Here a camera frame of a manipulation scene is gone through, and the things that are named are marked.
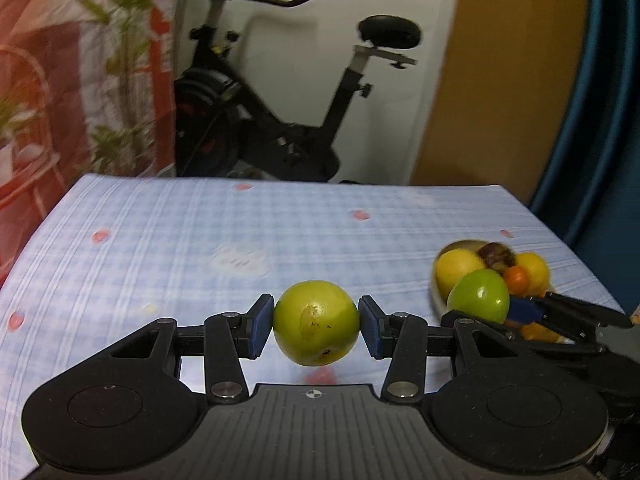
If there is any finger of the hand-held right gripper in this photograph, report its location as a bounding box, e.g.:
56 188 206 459
542 291 635 330
507 296 608 346

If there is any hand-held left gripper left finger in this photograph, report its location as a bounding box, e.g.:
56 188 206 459
87 294 275 404

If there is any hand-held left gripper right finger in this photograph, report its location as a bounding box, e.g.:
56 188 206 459
359 294 541 403

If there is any small tangerine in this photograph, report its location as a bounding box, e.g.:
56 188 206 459
502 266 530 295

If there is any green round jujube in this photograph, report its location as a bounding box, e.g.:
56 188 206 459
446 269 511 323
273 280 361 367

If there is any dark red round fruit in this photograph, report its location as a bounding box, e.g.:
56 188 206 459
476 242 516 270

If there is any cream round plate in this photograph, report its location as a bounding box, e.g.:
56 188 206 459
429 240 558 328

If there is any yellow lemon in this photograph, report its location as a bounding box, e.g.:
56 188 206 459
434 249 487 298

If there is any yellow round fruit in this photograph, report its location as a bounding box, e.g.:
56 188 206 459
514 252 551 297

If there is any blue checked tablecloth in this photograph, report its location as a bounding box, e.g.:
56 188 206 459
0 174 628 480

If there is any dark blue curtain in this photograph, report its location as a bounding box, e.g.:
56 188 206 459
527 0 640 306

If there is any black exercise bike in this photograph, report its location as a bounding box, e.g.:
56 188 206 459
172 0 425 183

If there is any wooden board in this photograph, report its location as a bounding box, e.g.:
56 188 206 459
410 0 593 206

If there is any plant printed backdrop cloth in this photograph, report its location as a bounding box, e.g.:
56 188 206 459
0 0 178 286

